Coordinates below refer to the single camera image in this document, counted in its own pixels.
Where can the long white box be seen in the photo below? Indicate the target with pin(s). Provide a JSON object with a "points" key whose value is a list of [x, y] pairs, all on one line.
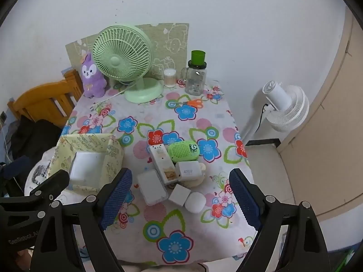
{"points": [[161, 161]]}

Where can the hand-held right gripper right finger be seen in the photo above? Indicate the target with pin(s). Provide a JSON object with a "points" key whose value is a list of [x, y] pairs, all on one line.
{"points": [[245, 201]]}

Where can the white round case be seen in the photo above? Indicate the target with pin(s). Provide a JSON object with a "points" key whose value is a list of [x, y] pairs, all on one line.
{"points": [[195, 202]]}

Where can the beige cabinet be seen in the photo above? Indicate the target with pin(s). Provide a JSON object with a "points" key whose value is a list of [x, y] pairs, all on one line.
{"points": [[340, 119]]}

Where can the yellow printed storage box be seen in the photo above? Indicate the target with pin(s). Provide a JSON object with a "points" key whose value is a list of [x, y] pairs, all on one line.
{"points": [[85, 140]]}

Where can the glass mug with green lid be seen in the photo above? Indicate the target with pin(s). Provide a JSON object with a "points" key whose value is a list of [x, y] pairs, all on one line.
{"points": [[195, 79]]}

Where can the wooden chair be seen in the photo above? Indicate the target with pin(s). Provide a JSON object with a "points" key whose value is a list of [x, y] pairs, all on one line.
{"points": [[42, 96]]}

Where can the white printed bag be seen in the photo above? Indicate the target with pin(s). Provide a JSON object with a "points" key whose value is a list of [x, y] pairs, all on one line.
{"points": [[37, 172]]}

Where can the printed cardboard sheet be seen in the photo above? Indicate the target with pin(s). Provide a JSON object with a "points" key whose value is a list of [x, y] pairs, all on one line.
{"points": [[170, 42]]}

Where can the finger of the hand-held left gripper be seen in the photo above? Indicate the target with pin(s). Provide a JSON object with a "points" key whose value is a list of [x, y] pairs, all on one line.
{"points": [[54, 184]]}

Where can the black clothing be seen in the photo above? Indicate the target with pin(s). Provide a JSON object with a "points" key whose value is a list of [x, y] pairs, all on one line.
{"points": [[31, 138]]}

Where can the floral tablecloth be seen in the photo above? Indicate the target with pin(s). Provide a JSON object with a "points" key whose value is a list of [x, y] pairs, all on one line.
{"points": [[195, 226]]}

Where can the white floor fan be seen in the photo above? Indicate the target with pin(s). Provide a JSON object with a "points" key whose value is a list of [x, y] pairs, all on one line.
{"points": [[286, 104]]}

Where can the thick white box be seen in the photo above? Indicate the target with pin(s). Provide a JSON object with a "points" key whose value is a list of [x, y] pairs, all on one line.
{"points": [[88, 167]]}

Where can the cotton swab jar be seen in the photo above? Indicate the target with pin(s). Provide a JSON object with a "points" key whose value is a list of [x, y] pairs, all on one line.
{"points": [[170, 78]]}

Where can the orange scissors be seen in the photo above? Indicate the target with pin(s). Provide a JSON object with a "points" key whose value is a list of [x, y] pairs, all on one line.
{"points": [[195, 102]]}

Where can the blue paper sheet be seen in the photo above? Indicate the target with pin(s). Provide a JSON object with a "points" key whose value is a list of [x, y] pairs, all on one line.
{"points": [[67, 70]]}

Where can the green perforated speaker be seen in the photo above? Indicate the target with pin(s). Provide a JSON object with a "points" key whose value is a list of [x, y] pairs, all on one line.
{"points": [[181, 151]]}

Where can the white cube box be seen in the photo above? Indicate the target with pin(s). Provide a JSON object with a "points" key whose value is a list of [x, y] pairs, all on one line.
{"points": [[179, 195]]}

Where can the white charger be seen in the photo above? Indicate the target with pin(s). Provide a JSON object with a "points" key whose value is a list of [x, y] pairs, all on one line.
{"points": [[187, 171]]}

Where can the green desk fan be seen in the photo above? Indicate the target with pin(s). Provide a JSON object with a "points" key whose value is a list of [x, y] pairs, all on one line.
{"points": [[122, 53]]}

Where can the purple plush toy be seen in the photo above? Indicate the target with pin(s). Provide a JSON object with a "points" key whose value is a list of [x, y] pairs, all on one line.
{"points": [[92, 82]]}

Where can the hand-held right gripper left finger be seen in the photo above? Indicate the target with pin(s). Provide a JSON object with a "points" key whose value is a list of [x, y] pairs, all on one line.
{"points": [[116, 198]]}

